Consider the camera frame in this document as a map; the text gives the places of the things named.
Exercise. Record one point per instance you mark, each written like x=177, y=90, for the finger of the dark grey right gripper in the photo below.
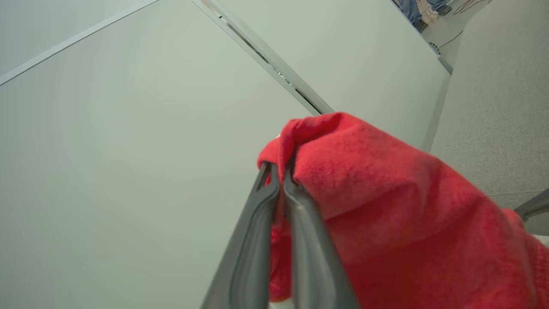
x=534, y=205

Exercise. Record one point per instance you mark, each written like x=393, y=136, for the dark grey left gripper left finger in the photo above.
x=246, y=257

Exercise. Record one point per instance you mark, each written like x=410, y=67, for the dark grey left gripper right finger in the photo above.
x=315, y=266

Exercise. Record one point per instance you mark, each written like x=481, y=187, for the red knit clothing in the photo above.
x=407, y=223

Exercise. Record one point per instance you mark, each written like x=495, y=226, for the person in blue jeans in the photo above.
x=418, y=10

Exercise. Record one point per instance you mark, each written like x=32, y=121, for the white partition trim strip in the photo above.
x=73, y=40

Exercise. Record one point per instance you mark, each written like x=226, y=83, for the grey metal partition rail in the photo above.
x=268, y=58

